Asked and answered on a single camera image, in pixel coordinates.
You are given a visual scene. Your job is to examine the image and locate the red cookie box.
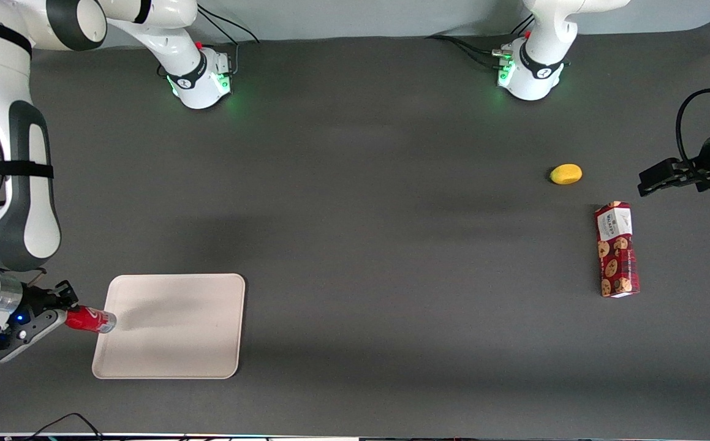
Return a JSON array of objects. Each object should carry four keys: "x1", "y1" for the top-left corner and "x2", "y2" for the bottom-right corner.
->
[{"x1": 594, "y1": 201, "x2": 641, "y2": 299}]

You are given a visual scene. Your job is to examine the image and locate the beige plastic tray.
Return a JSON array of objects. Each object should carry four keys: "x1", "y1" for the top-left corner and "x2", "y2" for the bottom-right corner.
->
[{"x1": 91, "y1": 273, "x2": 247, "y2": 380}]

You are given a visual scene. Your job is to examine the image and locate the black arm base cables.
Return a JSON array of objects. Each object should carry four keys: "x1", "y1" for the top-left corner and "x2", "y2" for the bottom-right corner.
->
[
  {"x1": 157, "y1": 9, "x2": 262, "y2": 79},
  {"x1": 425, "y1": 12, "x2": 536, "y2": 69}
]

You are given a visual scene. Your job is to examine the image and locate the yellow lemon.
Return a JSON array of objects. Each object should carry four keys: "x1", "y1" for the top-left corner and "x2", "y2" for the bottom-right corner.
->
[{"x1": 549, "y1": 164, "x2": 583, "y2": 186}]

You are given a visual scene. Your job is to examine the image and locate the black right arm base cables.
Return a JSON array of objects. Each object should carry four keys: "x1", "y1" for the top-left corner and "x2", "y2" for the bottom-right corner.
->
[{"x1": 157, "y1": 9, "x2": 262, "y2": 79}]

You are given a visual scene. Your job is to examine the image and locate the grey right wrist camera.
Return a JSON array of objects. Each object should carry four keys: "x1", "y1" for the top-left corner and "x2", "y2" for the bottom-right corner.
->
[{"x1": 0, "y1": 308, "x2": 69, "y2": 364}]

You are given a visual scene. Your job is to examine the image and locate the black left arm base cables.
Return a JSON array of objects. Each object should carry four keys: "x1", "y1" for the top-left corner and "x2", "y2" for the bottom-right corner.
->
[{"x1": 425, "y1": 12, "x2": 536, "y2": 69}]

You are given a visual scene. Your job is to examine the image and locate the red coke bottle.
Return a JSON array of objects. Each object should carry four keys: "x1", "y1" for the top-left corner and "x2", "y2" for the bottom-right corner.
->
[{"x1": 65, "y1": 306, "x2": 118, "y2": 334}]

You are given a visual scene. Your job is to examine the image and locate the black cable at table edge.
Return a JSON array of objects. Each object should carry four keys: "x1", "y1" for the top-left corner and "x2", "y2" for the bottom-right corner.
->
[{"x1": 7, "y1": 412, "x2": 105, "y2": 441}]

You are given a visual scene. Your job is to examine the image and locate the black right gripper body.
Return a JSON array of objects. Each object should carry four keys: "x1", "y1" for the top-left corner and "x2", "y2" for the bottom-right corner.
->
[{"x1": 19, "y1": 284, "x2": 61, "y2": 322}]

